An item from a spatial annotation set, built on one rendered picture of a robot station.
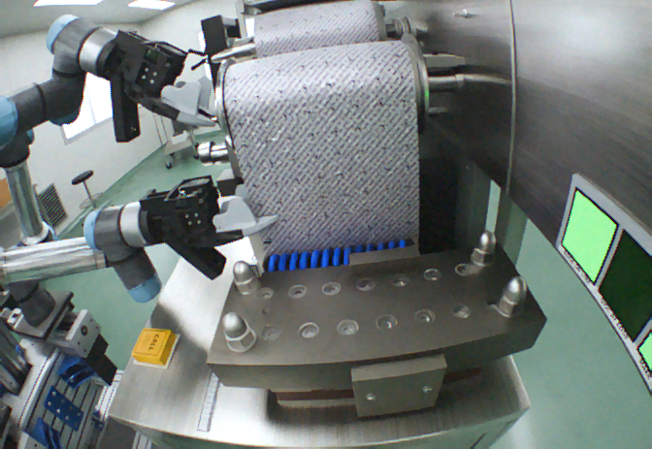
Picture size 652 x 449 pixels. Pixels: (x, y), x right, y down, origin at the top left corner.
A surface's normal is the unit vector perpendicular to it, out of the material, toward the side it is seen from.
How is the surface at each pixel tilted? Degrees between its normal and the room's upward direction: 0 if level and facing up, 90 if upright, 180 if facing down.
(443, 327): 0
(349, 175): 90
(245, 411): 0
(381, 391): 90
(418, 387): 90
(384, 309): 0
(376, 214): 90
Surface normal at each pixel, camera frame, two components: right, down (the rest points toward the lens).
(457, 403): -0.14, -0.86
